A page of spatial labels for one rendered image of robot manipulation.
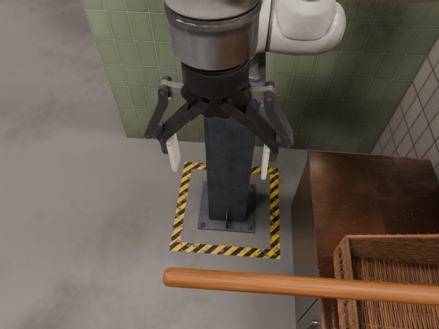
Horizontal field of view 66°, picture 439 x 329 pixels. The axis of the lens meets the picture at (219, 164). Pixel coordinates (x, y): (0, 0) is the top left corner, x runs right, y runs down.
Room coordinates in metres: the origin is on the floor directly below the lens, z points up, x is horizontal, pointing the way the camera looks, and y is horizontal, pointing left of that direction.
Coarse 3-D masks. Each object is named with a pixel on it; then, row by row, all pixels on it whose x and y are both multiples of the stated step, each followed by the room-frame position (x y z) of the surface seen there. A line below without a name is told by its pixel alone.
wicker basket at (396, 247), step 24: (360, 240) 0.44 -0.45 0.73; (384, 240) 0.44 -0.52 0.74; (408, 240) 0.43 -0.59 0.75; (432, 240) 0.43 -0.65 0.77; (336, 264) 0.41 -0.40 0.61; (360, 264) 0.41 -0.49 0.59; (384, 264) 0.41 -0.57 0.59; (408, 264) 0.41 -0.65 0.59; (432, 264) 0.41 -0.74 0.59; (360, 312) 0.26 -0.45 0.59; (408, 312) 0.26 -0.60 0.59; (432, 312) 0.26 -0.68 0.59
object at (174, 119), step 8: (184, 104) 0.32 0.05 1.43; (200, 104) 0.29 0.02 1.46; (208, 104) 0.29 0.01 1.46; (176, 112) 0.32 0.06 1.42; (184, 112) 0.30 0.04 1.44; (192, 112) 0.30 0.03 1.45; (200, 112) 0.29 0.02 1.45; (168, 120) 0.32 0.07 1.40; (176, 120) 0.30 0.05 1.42; (184, 120) 0.30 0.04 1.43; (192, 120) 0.30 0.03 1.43; (168, 128) 0.30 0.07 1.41; (176, 128) 0.30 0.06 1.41; (160, 136) 0.31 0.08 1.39; (168, 136) 0.30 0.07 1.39
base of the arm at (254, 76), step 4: (256, 56) 0.95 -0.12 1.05; (252, 60) 0.92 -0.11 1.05; (256, 60) 0.94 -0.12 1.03; (252, 64) 0.92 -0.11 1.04; (256, 64) 0.94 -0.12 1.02; (252, 68) 0.92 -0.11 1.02; (256, 68) 0.92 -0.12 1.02; (252, 72) 0.90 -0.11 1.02; (256, 72) 0.90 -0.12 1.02; (252, 76) 0.88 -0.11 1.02; (256, 76) 0.89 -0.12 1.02; (260, 76) 0.89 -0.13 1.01; (252, 80) 0.88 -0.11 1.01; (256, 80) 0.88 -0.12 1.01
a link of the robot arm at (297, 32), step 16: (272, 0) 0.96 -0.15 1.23; (288, 0) 0.89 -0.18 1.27; (304, 0) 0.88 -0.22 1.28; (320, 0) 0.87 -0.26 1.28; (272, 16) 0.91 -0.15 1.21; (288, 16) 0.87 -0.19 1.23; (304, 16) 0.85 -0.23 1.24; (320, 16) 0.86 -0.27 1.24; (336, 16) 0.89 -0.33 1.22; (272, 32) 0.88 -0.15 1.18; (288, 32) 0.87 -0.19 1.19; (304, 32) 0.86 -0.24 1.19; (320, 32) 0.86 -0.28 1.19; (336, 32) 0.87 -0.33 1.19; (272, 48) 0.89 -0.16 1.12; (288, 48) 0.87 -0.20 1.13; (304, 48) 0.86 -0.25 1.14; (320, 48) 0.86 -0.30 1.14
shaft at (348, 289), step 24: (192, 288) 0.16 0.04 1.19; (216, 288) 0.16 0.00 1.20; (240, 288) 0.16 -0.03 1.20; (264, 288) 0.16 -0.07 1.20; (288, 288) 0.16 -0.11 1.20; (312, 288) 0.16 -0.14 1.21; (336, 288) 0.16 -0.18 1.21; (360, 288) 0.16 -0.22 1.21; (384, 288) 0.16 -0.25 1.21; (408, 288) 0.16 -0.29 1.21; (432, 288) 0.16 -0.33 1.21
